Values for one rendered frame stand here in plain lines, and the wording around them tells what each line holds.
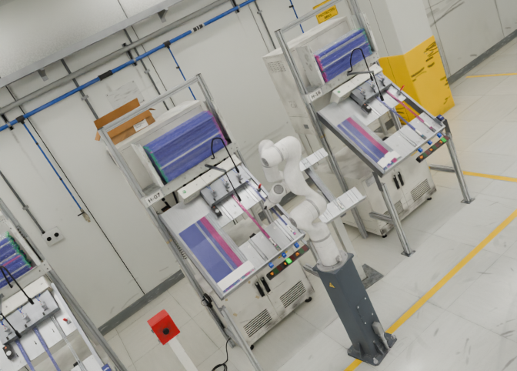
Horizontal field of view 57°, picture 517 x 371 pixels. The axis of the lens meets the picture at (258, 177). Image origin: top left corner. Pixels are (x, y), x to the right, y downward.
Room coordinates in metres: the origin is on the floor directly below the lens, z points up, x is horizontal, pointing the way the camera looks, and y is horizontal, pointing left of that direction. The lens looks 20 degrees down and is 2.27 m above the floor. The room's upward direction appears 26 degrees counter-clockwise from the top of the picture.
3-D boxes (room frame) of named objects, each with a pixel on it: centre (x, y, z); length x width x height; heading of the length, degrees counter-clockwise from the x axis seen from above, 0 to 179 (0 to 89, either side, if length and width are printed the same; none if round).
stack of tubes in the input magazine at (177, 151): (3.16, 0.34, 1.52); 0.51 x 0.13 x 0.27; 111
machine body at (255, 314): (3.25, 0.44, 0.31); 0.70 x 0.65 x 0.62; 111
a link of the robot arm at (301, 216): (2.36, -0.14, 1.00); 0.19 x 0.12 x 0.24; 112
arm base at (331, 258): (2.38, -0.17, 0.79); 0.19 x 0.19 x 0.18
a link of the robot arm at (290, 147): (2.39, -0.20, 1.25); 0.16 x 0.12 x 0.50; 112
